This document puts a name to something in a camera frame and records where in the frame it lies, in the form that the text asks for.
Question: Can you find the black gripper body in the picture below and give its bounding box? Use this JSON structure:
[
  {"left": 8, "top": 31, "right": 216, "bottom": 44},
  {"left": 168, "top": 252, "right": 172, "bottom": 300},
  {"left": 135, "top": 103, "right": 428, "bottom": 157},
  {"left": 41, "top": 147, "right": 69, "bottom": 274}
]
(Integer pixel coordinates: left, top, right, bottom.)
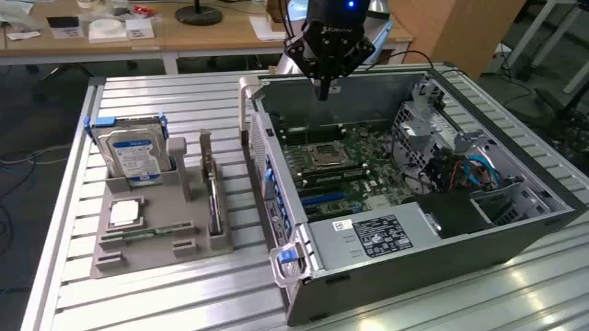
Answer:
[{"left": 303, "top": 0, "right": 371, "bottom": 82}]

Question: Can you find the Nvidia graphics card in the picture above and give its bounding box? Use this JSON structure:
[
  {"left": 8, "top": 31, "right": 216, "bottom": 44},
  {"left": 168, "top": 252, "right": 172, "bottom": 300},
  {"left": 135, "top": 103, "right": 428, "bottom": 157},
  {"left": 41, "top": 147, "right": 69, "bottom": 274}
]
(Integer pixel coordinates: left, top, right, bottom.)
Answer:
[{"left": 197, "top": 129, "right": 227, "bottom": 239}]

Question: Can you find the white paper stack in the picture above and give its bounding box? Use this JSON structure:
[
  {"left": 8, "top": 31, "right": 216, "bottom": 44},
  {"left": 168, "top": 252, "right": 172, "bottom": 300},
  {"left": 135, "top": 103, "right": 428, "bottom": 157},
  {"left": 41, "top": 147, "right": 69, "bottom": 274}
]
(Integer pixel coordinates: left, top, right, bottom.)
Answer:
[{"left": 249, "top": 15, "right": 288, "bottom": 42}]

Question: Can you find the wooden desk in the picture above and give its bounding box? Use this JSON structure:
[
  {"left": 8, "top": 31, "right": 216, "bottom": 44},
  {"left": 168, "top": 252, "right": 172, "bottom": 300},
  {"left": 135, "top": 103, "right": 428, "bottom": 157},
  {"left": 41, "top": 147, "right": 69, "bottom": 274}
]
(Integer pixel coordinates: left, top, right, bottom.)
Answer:
[{"left": 0, "top": 0, "right": 415, "bottom": 66}]

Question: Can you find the wooden cabinet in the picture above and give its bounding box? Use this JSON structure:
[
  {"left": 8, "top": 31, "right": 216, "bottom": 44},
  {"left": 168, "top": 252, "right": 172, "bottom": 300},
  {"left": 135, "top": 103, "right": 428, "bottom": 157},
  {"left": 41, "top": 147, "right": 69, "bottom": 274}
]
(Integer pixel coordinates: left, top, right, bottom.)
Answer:
[{"left": 390, "top": 0, "right": 529, "bottom": 79}]

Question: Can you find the black round lamp base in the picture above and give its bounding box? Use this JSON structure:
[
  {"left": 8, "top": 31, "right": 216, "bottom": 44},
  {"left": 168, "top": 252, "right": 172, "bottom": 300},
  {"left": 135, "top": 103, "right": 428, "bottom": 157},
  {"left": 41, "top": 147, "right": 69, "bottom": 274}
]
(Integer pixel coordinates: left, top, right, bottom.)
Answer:
[{"left": 173, "top": 0, "right": 224, "bottom": 26}]

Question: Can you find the grey metal drive cage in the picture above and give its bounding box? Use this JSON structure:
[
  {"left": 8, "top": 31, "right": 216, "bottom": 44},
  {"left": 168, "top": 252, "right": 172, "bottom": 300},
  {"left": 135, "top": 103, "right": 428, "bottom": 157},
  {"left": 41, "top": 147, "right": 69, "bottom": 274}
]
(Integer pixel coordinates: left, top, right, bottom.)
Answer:
[{"left": 390, "top": 81, "right": 463, "bottom": 166}]

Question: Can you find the metal CPU socket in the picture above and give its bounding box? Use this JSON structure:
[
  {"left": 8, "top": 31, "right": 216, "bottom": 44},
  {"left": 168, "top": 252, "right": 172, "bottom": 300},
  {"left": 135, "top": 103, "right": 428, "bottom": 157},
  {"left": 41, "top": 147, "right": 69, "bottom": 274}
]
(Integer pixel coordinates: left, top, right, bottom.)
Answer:
[{"left": 306, "top": 143, "right": 351, "bottom": 170}]

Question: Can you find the plain white box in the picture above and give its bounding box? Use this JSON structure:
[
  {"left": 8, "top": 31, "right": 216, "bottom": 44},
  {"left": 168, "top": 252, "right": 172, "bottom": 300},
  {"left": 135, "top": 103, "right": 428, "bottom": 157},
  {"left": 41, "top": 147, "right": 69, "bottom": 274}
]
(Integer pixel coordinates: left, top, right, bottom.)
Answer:
[{"left": 124, "top": 17, "right": 155, "bottom": 41}]

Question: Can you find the red small packet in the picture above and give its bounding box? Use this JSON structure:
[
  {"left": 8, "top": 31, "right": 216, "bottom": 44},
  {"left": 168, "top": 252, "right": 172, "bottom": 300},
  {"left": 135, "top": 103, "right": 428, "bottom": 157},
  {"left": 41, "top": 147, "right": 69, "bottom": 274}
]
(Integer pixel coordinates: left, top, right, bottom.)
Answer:
[{"left": 132, "top": 3, "right": 160, "bottom": 18}]

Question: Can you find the dark installed RAM stick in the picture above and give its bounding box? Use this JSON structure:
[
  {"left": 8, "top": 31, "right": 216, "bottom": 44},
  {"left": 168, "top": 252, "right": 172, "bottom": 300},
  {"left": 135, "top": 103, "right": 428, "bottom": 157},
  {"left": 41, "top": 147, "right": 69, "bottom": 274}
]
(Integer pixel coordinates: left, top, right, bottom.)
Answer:
[{"left": 299, "top": 165, "right": 370, "bottom": 188}]

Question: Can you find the green Dell motherboard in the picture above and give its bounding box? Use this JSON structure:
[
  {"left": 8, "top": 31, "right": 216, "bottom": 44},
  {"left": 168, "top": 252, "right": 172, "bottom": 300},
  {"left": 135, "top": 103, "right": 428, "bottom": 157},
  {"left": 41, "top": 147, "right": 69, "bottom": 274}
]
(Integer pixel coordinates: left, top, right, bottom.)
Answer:
[{"left": 277, "top": 123, "right": 419, "bottom": 223}]

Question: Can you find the white tape roll box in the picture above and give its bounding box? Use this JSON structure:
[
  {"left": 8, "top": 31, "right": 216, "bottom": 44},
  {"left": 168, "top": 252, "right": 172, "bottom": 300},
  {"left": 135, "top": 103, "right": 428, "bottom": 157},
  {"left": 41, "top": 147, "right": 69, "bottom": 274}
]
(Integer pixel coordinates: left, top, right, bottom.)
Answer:
[{"left": 86, "top": 19, "right": 128, "bottom": 44}]

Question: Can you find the blue expansion slot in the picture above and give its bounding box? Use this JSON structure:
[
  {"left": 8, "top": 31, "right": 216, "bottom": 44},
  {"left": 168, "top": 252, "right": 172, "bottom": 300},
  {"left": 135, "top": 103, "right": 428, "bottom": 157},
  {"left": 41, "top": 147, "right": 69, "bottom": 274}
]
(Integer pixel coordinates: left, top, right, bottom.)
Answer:
[{"left": 297, "top": 192, "right": 346, "bottom": 207}]

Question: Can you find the hard disk in blue caddy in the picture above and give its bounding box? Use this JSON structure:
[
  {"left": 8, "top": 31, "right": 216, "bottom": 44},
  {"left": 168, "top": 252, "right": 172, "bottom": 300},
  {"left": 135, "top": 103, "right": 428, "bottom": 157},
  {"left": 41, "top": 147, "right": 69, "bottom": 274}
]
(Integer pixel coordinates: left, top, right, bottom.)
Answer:
[{"left": 84, "top": 112, "right": 179, "bottom": 189}]

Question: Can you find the white box with black top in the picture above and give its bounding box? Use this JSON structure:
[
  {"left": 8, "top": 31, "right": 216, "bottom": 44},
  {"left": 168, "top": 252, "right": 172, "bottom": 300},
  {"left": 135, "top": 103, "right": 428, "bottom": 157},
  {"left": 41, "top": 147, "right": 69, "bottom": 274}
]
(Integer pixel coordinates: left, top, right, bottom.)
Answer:
[{"left": 45, "top": 16, "right": 86, "bottom": 39}]

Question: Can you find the grey metal disk bay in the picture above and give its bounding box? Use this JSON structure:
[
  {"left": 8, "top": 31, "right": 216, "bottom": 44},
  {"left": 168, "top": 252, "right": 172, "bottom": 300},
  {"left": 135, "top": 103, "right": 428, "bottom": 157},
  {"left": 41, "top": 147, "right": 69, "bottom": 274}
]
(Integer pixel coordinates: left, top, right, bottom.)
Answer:
[{"left": 468, "top": 182, "right": 553, "bottom": 228}]

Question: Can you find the grey power supply unit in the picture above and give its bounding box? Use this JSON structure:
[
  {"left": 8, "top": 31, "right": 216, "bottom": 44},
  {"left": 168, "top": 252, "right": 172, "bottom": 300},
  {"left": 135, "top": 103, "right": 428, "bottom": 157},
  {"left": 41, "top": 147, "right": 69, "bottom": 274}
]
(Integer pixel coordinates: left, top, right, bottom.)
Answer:
[{"left": 306, "top": 201, "right": 440, "bottom": 272}]

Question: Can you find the silver CPU chip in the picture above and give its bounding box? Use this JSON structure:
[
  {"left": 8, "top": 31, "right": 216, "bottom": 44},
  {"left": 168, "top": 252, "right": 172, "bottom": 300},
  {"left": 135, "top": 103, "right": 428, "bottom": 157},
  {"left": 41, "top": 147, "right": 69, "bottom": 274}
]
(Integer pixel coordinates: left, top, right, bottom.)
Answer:
[{"left": 109, "top": 201, "right": 141, "bottom": 227}]

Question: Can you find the white paper tag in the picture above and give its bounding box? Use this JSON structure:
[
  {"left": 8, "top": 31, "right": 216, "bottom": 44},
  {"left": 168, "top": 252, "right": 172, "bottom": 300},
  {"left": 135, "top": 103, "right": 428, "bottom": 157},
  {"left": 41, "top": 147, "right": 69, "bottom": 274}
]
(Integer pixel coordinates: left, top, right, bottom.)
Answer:
[{"left": 4, "top": 30, "right": 41, "bottom": 41}]

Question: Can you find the green RAM stick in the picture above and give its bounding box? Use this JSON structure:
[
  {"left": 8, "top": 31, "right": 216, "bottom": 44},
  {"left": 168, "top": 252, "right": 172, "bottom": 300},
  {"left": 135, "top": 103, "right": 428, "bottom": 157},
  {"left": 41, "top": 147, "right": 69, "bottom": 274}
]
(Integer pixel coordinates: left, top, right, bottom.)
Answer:
[{"left": 121, "top": 223, "right": 192, "bottom": 242}]

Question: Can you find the dark grey PC case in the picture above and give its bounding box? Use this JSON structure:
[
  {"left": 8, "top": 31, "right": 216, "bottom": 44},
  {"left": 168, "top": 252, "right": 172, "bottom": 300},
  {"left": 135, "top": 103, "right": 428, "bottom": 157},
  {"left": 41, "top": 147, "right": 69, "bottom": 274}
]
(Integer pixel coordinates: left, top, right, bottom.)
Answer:
[{"left": 236, "top": 67, "right": 589, "bottom": 327}]

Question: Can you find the grey printed parts rack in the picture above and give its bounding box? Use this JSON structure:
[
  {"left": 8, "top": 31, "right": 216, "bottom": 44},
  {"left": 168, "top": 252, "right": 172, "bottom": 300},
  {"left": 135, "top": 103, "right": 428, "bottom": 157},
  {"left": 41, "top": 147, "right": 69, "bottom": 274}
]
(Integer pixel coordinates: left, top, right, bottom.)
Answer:
[{"left": 89, "top": 137, "right": 235, "bottom": 279}]

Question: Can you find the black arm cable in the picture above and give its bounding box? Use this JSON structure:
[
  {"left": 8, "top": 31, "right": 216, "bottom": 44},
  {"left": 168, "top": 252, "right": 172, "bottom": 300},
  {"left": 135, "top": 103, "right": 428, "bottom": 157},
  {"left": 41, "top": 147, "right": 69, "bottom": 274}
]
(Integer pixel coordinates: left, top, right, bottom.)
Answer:
[{"left": 275, "top": 0, "right": 297, "bottom": 39}]

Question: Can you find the blue data wire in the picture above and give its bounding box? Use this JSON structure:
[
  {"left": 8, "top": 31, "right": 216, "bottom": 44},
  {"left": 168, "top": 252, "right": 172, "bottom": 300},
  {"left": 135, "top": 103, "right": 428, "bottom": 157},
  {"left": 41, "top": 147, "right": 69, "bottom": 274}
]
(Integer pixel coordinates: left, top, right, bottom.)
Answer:
[{"left": 460, "top": 154, "right": 502, "bottom": 190}]

